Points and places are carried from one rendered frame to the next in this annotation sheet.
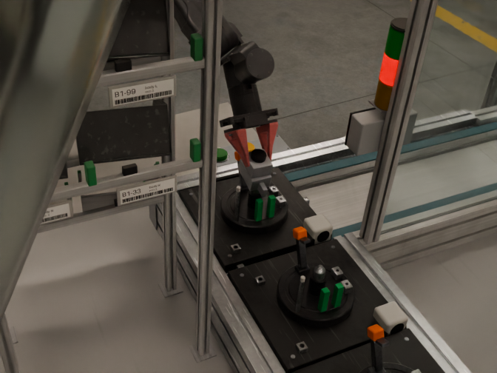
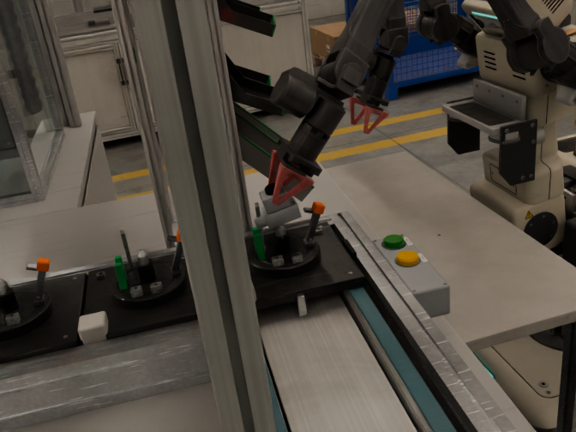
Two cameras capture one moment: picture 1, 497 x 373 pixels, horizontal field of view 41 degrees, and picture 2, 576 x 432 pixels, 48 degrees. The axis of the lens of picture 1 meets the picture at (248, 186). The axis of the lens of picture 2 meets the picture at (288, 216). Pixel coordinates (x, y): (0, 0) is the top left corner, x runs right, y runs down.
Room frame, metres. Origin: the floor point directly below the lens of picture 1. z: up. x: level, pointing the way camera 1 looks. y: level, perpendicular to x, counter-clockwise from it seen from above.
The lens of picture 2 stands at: (1.42, -1.02, 1.57)
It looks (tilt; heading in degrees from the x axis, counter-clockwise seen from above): 26 degrees down; 109
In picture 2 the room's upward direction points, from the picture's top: 7 degrees counter-clockwise
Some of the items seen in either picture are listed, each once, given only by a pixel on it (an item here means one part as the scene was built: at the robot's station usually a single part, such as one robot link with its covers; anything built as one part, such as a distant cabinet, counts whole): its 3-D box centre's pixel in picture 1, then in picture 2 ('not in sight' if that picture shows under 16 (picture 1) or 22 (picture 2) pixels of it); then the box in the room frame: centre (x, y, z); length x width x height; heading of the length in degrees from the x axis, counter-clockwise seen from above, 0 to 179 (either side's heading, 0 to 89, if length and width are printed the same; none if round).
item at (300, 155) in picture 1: (325, 163); (417, 348); (1.32, -0.18, 0.91); 0.89 x 0.06 x 0.11; 118
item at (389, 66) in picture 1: (396, 66); not in sight; (1.04, -0.24, 1.33); 0.05 x 0.05 x 0.05
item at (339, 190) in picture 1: (374, 206); (315, 387); (1.18, -0.29, 0.91); 0.84 x 0.28 x 0.10; 118
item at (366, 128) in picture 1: (391, 88); not in sight; (1.04, -0.24, 1.29); 0.12 x 0.05 x 0.25; 118
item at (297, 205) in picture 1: (253, 214); (285, 263); (1.05, -0.02, 0.96); 0.24 x 0.24 x 0.02; 28
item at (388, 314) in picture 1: (318, 281); (145, 268); (0.83, -0.14, 1.01); 0.24 x 0.24 x 0.13; 28
